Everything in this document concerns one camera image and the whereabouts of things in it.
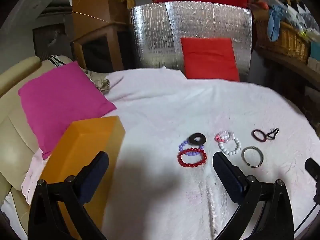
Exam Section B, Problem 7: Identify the wooden shelf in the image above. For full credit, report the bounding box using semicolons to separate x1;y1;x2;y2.
255;47;320;90

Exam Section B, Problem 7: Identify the beige sofa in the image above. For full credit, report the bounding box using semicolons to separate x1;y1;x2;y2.
0;56;75;240

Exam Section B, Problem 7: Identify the orange box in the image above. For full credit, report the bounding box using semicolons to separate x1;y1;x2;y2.
40;116;125;234

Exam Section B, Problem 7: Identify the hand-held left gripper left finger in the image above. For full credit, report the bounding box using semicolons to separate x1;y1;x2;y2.
28;151;110;240

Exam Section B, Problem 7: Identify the pink and white bead bracelet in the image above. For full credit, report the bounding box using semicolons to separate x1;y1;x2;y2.
214;130;234;143

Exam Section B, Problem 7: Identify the silver bangle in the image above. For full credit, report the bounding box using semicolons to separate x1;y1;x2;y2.
241;146;264;168

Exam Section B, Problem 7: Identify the black hair tie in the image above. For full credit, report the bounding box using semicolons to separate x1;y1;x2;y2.
266;127;280;140

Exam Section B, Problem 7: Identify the black scrunchie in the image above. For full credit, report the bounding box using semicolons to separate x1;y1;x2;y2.
187;133;206;146

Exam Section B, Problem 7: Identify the magenta pillow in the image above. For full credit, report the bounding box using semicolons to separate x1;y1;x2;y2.
18;61;117;160

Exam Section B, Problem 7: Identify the blue cloth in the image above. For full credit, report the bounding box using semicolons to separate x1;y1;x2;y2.
266;4;288;42

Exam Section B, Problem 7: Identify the red bead bracelet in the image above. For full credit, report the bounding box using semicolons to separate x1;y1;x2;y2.
177;148;208;167

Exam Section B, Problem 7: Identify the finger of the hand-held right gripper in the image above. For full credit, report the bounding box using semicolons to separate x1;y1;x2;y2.
305;157;320;203

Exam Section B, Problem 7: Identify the silver foil insulation panel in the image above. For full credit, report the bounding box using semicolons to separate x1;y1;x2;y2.
129;1;252;79

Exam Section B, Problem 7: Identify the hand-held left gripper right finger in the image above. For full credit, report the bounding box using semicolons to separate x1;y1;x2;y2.
212;151;294;240

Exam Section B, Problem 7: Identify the wooden cabinet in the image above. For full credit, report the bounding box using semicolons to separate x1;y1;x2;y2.
71;0;137;70

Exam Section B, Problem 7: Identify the white terry blanket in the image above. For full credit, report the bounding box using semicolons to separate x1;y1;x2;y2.
21;66;320;240

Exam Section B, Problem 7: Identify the dark woven chest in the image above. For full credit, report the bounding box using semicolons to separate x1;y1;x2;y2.
32;24;73;62

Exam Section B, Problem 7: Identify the patterned crumpled cloth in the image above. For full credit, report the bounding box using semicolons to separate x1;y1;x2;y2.
84;70;112;95

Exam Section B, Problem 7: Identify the purple bead bracelet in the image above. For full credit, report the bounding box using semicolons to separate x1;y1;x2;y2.
178;141;204;155

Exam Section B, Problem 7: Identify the small red cushion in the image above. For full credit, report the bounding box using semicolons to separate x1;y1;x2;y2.
180;37;240;82

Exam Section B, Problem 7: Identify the dark red hair tie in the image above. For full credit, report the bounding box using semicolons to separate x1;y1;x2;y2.
251;129;268;142

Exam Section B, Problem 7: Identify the wicker basket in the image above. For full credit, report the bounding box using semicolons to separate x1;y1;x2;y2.
255;19;312;64

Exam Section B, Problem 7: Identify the black cable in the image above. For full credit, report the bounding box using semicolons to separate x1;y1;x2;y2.
294;202;320;235

